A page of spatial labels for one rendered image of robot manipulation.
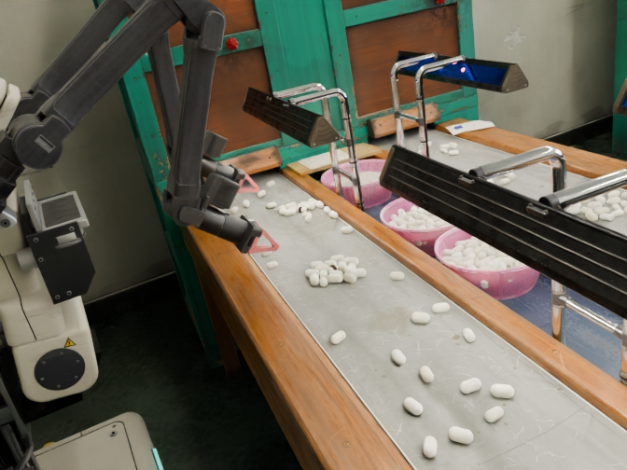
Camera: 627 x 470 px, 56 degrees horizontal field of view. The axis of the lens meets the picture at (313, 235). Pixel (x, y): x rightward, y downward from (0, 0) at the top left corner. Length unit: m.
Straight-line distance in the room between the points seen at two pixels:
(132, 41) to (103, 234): 1.98
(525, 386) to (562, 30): 3.43
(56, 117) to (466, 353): 0.84
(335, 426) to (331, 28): 1.59
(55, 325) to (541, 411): 0.98
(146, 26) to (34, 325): 0.67
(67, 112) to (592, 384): 0.99
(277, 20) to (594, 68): 2.84
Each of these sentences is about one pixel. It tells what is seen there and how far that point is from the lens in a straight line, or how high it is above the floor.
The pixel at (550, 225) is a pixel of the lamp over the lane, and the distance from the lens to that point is 0.78.
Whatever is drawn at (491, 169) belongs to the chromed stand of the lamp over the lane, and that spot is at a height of 1.12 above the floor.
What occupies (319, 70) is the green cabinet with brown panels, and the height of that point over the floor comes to 1.08.
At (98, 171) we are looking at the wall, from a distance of 2.97.
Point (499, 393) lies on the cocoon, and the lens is 1.04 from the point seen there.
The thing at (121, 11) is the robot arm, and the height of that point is 1.41.
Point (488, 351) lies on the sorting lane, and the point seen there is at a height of 0.74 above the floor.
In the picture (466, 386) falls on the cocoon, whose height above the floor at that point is 0.76.
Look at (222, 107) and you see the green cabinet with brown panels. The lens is 2.16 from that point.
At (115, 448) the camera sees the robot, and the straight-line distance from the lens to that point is 1.90.
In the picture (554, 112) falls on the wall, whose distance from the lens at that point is 4.36.
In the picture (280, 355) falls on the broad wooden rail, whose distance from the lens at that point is 1.16.
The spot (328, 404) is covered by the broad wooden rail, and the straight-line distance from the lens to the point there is 1.03.
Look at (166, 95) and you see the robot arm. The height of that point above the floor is 1.19.
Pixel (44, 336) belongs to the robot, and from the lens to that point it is 1.41.
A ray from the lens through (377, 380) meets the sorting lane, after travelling 1.10.
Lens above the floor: 1.43
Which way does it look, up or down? 24 degrees down
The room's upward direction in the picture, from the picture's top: 11 degrees counter-clockwise
